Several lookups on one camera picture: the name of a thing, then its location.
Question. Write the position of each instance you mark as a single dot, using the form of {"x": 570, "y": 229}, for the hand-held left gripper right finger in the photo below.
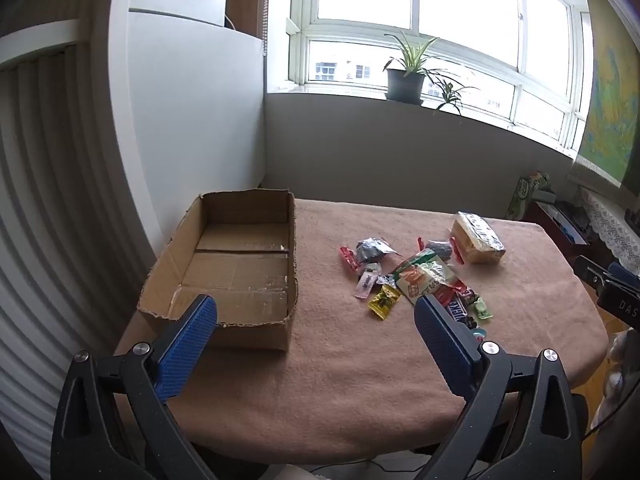
{"x": 440, "y": 340}

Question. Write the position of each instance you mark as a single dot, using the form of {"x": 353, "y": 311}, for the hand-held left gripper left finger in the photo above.
{"x": 187, "y": 340}

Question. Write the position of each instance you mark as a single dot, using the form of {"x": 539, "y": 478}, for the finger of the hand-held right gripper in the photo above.
{"x": 592, "y": 271}
{"x": 625, "y": 277}

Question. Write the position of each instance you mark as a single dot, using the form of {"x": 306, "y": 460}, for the brown chocolate bar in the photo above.
{"x": 457, "y": 310}

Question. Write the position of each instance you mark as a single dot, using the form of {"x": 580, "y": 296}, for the green candy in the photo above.
{"x": 482, "y": 309}

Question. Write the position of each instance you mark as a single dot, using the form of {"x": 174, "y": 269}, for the green and red snack bag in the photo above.
{"x": 420, "y": 277}

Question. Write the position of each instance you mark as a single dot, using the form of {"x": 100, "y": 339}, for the yellow candy packet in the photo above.
{"x": 384, "y": 302}

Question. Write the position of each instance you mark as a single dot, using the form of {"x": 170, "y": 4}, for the cardboard box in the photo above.
{"x": 235, "y": 280}

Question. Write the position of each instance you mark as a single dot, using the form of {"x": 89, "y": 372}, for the red packet with dark plum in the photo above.
{"x": 440, "y": 249}

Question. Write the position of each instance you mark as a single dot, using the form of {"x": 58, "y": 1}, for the person's right hand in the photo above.
{"x": 622, "y": 365}

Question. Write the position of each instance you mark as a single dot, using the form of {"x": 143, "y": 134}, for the white lace cloth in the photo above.
{"x": 610, "y": 220}

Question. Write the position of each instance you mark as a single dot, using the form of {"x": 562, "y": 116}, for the dark red cabinet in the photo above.
{"x": 555, "y": 227}

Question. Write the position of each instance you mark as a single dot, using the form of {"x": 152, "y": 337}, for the pink sachet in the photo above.
{"x": 365, "y": 285}

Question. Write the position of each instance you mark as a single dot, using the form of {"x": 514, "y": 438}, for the green printed box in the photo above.
{"x": 530, "y": 192}

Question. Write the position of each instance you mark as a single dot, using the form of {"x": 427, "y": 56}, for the cake slice in clear packet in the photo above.
{"x": 477, "y": 240}

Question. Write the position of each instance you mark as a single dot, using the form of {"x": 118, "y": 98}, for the clear packet of dark plums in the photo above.
{"x": 371, "y": 251}

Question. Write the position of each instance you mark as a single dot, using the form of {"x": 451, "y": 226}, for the red wrapped candy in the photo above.
{"x": 348, "y": 258}

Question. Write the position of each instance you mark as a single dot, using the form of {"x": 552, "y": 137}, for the white ribbed panel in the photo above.
{"x": 50, "y": 210}

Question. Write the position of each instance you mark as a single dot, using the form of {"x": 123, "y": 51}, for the small spider plant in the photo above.
{"x": 448, "y": 92}

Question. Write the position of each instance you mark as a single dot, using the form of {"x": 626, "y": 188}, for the potted plant in dark pot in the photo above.
{"x": 404, "y": 85}

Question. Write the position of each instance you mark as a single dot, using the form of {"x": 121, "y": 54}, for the wall map poster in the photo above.
{"x": 612, "y": 100}

